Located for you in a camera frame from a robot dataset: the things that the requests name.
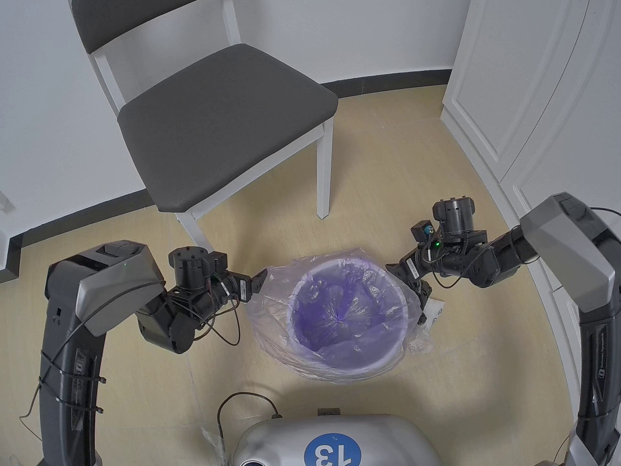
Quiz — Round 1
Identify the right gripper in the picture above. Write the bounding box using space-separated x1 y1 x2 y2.
385 247 455 286

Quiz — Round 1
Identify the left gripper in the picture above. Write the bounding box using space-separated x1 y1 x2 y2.
206 269 254 305

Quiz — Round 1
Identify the purple plastic bag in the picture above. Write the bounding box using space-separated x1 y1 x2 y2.
245 247 433 385

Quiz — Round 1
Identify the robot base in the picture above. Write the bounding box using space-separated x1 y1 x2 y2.
233 407 445 466

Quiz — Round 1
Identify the white trash bin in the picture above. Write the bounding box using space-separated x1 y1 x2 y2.
286 258 409 378

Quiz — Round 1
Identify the white printed wrapper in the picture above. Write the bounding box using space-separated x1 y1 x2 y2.
421 298 446 330

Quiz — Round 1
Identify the grey and white chair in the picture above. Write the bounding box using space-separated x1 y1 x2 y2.
59 0 339 254

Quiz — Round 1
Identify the white wardrobe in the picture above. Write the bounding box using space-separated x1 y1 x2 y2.
439 0 621 406

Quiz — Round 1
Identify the black cable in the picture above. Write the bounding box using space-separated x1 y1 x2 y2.
217 392 284 456
191 292 242 347

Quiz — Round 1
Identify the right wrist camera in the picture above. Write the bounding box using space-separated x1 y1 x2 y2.
410 219 435 245

